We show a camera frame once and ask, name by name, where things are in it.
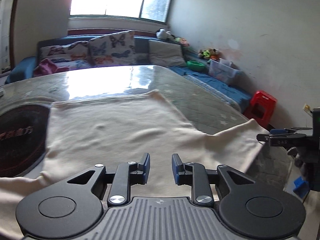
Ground round black induction cooktop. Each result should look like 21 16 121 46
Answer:
0 104 50 178

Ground quilted star tablecloth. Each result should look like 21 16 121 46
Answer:
1 66 292 189

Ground white black plush toy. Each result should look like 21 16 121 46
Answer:
156 29 175 41

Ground pink cloth on sofa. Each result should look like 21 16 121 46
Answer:
33 59 69 77

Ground brown green plush toys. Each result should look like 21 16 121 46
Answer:
197 48 220 61

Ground red plastic stool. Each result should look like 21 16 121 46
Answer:
244 90 277 128

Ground large butterfly print pillow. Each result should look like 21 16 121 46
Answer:
88 30 136 66

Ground blue corner sofa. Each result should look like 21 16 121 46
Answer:
5 35 252 113

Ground green plastic bowl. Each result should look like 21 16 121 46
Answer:
187 61 206 72

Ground clear plastic storage box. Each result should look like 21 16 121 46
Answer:
208 60 242 86

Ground grey plain pillow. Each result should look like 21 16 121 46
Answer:
149 40 186 67

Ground small butterfly print pillow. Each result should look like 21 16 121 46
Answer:
40 41 93 70

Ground cream fleece garment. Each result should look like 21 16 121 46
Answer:
1 90 265 239

